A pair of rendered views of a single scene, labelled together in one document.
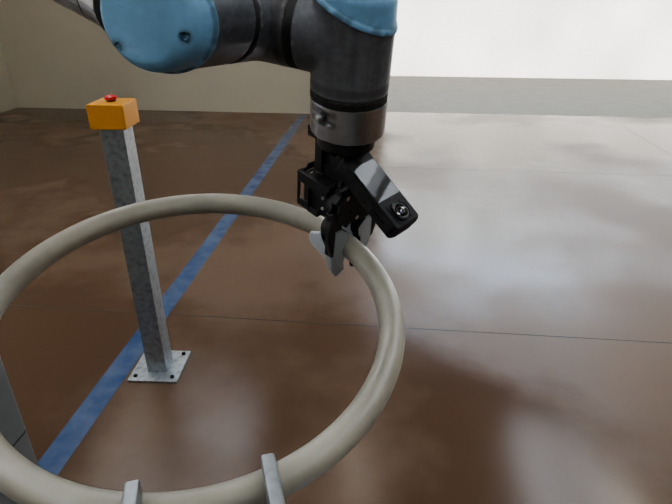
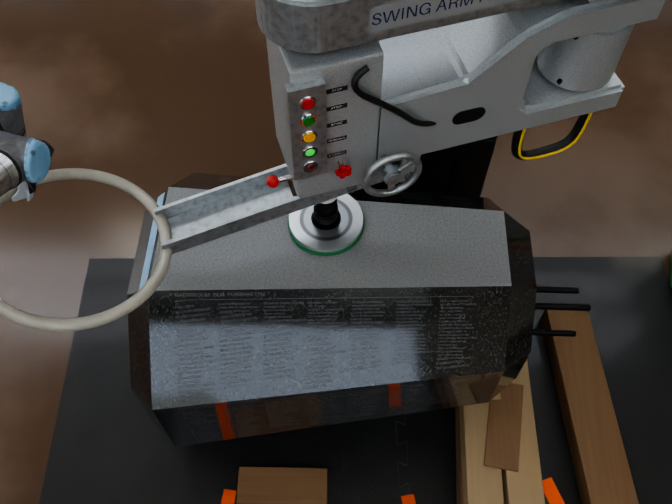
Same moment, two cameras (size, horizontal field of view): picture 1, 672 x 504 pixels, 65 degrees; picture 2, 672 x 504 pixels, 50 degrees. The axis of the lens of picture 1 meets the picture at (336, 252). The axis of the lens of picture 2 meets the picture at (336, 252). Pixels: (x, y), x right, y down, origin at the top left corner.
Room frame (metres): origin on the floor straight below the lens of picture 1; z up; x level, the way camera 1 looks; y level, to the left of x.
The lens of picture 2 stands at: (-0.09, 1.16, 2.59)
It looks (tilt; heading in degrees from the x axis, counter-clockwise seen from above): 58 degrees down; 267
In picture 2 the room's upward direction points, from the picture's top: straight up
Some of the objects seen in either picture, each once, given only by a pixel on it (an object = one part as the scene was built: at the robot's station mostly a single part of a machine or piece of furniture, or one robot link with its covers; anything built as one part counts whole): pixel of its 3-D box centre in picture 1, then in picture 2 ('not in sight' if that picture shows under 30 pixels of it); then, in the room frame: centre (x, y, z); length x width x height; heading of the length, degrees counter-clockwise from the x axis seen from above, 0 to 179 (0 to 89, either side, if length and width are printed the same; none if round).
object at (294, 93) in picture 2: not in sight; (307, 131); (-0.08, 0.13, 1.41); 0.08 x 0.03 x 0.28; 15
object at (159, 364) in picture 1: (138, 249); not in sight; (1.75, 0.73, 0.54); 0.20 x 0.20 x 1.09; 87
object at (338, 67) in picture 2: not in sight; (356, 96); (-0.20, -0.02, 1.36); 0.36 x 0.22 x 0.45; 15
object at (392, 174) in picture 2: not in sight; (387, 164); (-0.27, 0.09, 1.24); 0.15 x 0.10 x 0.15; 15
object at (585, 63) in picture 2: not in sight; (585, 36); (-0.76, -0.17, 1.39); 0.19 x 0.19 x 0.20
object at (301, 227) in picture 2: not in sight; (326, 219); (-0.12, 0.00, 0.89); 0.21 x 0.21 x 0.01
